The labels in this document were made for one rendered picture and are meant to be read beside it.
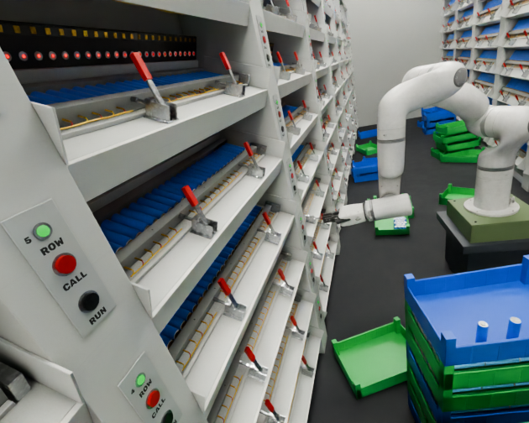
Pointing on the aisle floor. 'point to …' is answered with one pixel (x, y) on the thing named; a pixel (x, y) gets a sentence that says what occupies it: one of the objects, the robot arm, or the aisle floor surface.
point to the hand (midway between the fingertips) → (327, 217)
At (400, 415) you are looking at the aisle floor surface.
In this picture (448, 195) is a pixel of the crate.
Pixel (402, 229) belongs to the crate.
